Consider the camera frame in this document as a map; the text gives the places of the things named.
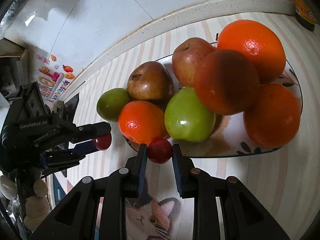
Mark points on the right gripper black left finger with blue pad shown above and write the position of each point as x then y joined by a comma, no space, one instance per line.
75,217

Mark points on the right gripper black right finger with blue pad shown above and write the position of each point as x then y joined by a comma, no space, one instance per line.
244,217

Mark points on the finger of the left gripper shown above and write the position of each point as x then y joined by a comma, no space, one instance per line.
90,131
75,152

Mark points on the red cherry tomato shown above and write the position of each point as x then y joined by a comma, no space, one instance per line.
159,151
102,143

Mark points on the green apple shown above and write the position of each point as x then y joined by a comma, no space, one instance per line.
187,119
111,103

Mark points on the small orange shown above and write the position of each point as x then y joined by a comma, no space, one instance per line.
274,118
141,122

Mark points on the brown-red apple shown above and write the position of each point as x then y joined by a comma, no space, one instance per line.
150,81
187,56

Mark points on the floral oval ceramic plate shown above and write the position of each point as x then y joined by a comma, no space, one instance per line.
229,137

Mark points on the dark orange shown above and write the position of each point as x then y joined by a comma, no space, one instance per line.
226,82

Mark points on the large orange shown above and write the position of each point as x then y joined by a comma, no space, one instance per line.
259,44

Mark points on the black gas stove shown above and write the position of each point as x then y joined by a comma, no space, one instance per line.
66,110

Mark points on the striped cat-print tablecloth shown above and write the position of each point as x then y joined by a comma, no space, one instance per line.
286,182

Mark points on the dark soy sauce bottle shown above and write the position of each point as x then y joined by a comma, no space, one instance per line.
304,15

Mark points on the colourful wall sticker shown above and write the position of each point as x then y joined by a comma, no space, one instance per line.
54,77

